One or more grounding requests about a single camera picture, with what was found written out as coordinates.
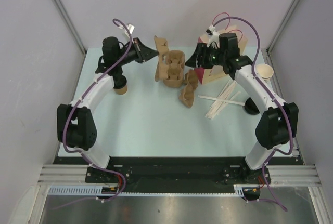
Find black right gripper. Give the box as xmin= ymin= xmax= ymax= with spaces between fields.
xmin=185 ymin=43 xmax=226 ymax=70

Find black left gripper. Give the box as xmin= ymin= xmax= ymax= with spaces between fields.
xmin=115 ymin=37 xmax=158 ymax=66

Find pink kraft paper bag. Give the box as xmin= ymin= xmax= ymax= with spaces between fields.
xmin=195 ymin=17 xmax=248 ymax=85

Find single brown paper cup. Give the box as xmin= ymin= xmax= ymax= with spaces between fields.
xmin=114 ymin=84 xmax=127 ymax=95

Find single brown pulp cup carrier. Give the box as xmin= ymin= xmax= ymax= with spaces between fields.
xmin=154 ymin=35 xmax=169 ymax=82

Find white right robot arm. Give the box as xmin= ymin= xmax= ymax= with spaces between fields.
xmin=185 ymin=33 xmax=299 ymax=183

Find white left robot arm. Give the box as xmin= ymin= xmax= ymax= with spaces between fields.
xmin=57 ymin=36 xmax=159 ymax=182

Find brown pulp cup carrier stack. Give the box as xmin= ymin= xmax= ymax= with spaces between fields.
xmin=162 ymin=50 xmax=185 ymax=88

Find pile of white wrapped straws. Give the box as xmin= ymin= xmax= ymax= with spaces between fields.
xmin=205 ymin=81 xmax=241 ymax=120

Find stack of black cup lids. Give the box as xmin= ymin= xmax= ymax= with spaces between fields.
xmin=244 ymin=98 xmax=260 ymax=115

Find stack of brown paper cups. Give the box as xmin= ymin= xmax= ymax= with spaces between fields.
xmin=256 ymin=63 xmax=274 ymax=83

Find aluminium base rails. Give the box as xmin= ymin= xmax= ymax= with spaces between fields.
xmin=37 ymin=165 xmax=321 ymax=187

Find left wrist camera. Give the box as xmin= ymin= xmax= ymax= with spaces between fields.
xmin=123 ymin=23 xmax=135 ymax=38

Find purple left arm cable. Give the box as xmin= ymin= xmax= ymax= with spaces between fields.
xmin=49 ymin=18 xmax=136 ymax=210

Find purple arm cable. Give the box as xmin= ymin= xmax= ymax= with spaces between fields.
xmin=49 ymin=18 xmax=136 ymax=210
xmin=208 ymin=15 xmax=294 ymax=212

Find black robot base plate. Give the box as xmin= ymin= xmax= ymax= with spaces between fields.
xmin=52 ymin=156 xmax=305 ymax=194

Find left aluminium frame post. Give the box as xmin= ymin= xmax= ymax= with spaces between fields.
xmin=52 ymin=0 xmax=87 ymax=55

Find aluminium frame post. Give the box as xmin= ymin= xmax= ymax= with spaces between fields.
xmin=52 ymin=0 xmax=87 ymax=55
xmin=266 ymin=0 xmax=301 ymax=55

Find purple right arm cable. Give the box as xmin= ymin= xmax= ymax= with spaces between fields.
xmin=208 ymin=15 xmax=294 ymax=212

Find right aluminium frame post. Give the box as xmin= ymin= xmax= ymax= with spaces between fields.
xmin=266 ymin=0 xmax=301 ymax=55

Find white slotted cable duct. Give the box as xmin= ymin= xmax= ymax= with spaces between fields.
xmin=48 ymin=186 xmax=244 ymax=197

